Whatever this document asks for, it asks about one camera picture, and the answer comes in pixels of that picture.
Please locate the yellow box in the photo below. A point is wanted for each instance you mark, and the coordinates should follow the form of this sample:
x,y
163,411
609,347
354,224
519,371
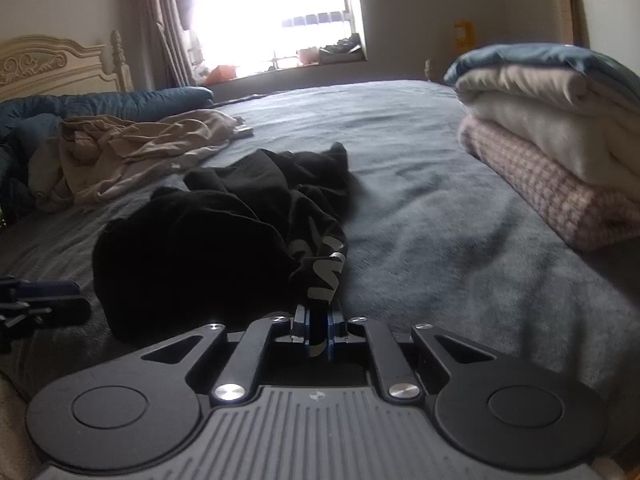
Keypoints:
x,y
464,36

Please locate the folded teal blanket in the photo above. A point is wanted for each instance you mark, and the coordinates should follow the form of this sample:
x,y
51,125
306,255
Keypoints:
x,y
598,66

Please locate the shoes on windowsill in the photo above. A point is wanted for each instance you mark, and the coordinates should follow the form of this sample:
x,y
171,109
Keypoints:
x,y
345,50

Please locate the beige crumpled garment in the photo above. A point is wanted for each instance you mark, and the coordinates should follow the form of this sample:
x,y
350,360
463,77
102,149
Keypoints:
x,y
94,159

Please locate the folded pink checked blanket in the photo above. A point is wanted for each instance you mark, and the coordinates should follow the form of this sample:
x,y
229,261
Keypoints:
x,y
587,218

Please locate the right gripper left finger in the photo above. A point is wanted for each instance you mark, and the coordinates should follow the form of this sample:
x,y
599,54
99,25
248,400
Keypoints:
x,y
271,345

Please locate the grey bed blanket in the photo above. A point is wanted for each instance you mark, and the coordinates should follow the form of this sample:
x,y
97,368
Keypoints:
x,y
433,236

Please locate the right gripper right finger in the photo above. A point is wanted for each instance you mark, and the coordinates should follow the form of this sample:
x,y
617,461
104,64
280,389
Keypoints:
x,y
371,344

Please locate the cream carved headboard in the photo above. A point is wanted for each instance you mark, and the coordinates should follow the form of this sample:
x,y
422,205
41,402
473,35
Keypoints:
x,y
40,65

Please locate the black t-shirt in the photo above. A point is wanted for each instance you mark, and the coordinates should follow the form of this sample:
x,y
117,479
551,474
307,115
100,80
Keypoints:
x,y
230,245

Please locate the brown curtain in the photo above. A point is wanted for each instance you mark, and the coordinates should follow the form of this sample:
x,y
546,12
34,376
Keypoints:
x,y
168,21

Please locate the folded cream blanket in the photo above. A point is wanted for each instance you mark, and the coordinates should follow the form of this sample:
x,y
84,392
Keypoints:
x,y
588,124

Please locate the teal quilt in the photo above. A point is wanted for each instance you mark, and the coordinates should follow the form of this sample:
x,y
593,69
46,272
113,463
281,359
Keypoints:
x,y
26,122

